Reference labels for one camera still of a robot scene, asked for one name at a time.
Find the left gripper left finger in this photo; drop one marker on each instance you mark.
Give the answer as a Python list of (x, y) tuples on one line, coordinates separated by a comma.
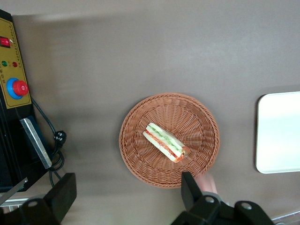
[(63, 197)]

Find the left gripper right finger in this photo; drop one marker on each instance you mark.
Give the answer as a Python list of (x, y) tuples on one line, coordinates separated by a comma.
[(191, 192)]

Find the triangle sandwich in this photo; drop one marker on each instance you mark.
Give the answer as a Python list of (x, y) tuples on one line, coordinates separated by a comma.
[(164, 141)]

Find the round brown wicker basket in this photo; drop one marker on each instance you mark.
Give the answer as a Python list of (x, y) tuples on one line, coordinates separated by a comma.
[(192, 122)]

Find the beige rectangular tray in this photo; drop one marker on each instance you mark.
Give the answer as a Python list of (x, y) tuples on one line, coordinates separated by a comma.
[(279, 133)]

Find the grey metal lever bar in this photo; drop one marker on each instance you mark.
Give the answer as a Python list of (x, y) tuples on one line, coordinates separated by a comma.
[(12, 193)]

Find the black sealing machine yellow panel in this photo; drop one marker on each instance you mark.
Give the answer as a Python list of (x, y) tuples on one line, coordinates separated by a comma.
[(9, 131)]

